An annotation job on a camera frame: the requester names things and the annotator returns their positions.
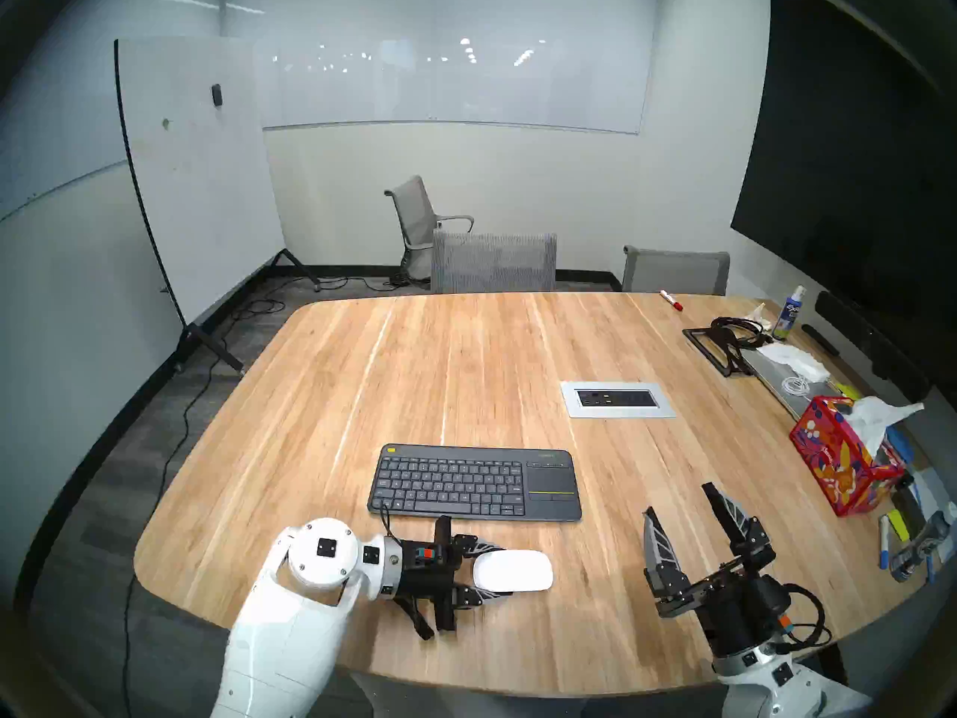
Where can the red whiteboard marker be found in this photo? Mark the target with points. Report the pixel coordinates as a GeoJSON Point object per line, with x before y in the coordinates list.
{"type": "Point", "coordinates": [671, 300]}

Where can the blue whiteboard marker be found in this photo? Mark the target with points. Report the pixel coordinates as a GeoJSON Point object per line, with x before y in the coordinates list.
{"type": "Point", "coordinates": [884, 542]}

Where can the white facial tissue sheet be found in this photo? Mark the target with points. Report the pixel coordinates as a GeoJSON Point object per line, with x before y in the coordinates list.
{"type": "Point", "coordinates": [878, 419]}

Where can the whiteboard cleaner spray bottle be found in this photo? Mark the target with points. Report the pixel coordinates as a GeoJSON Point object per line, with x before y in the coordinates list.
{"type": "Point", "coordinates": [788, 318]}

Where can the black video conference bar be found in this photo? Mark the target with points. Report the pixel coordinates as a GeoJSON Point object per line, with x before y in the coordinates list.
{"type": "Point", "coordinates": [875, 346]}

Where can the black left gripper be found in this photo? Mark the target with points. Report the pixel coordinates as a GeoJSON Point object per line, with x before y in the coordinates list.
{"type": "Point", "coordinates": [426, 574]}

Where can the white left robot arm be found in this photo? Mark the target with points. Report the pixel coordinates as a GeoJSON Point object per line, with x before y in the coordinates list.
{"type": "Point", "coordinates": [284, 634]}

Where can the white paper sheet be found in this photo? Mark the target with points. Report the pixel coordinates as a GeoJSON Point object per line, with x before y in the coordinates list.
{"type": "Point", "coordinates": [931, 492]}

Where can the large crumpled white tissue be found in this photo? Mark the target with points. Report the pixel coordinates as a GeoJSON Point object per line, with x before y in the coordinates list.
{"type": "Point", "coordinates": [796, 359]}

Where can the small crumpled white tissue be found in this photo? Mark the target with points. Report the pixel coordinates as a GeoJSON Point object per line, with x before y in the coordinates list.
{"type": "Point", "coordinates": [758, 314]}

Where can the grey mesh office chair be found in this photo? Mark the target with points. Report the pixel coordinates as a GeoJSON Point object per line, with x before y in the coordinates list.
{"type": "Point", "coordinates": [493, 263]}
{"type": "Point", "coordinates": [677, 272]}

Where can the silver table power outlet panel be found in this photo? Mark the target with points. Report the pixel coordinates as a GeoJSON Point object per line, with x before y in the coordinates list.
{"type": "Point", "coordinates": [617, 399]}

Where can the white computer mouse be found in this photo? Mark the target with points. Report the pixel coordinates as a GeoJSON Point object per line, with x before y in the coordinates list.
{"type": "Point", "coordinates": [512, 571]}

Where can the wall-mounted glass whiteboard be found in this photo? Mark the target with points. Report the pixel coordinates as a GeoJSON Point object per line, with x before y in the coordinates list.
{"type": "Point", "coordinates": [60, 111]}
{"type": "Point", "coordinates": [463, 81]}

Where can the red floral tissue box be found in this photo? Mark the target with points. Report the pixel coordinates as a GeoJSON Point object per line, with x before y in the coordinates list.
{"type": "Point", "coordinates": [834, 458]}

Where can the blue plastic object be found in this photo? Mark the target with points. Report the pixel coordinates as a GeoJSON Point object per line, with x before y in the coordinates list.
{"type": "Point", "coordinates": [901, 444]}

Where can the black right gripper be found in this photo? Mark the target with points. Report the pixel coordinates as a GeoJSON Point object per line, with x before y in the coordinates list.
{"type": "Point", "coordinates": [736, 608]}

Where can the silver closed laptop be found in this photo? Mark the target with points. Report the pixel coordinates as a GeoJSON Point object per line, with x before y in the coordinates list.
{"type": "Point", "coordinates": [774, 386]}

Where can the grey armrest office chair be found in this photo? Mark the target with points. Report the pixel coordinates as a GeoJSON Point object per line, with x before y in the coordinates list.
{"type": "Point", "coordinates": [413, 208]}

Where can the yellow sticky note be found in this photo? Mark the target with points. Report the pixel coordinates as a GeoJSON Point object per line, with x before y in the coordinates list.
{"type": "Point", "coordinates": [847, 391]}

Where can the large black TV screen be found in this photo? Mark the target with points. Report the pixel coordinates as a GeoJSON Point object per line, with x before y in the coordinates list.
{"type": "Point", "coordinates": [852, 163]}

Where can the black laptop stand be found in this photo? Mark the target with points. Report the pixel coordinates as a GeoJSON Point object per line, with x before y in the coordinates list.
{"type": "Point", "coordinates": [714, 350]}

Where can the black remote control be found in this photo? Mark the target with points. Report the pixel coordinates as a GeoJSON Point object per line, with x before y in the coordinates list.
{"type": "Point", "coordinates": [820, 339]}

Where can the rolling whiteboard on black stand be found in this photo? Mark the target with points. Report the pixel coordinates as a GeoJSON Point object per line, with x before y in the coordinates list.
{"type": "Point", "coordinates": [202, 178]}

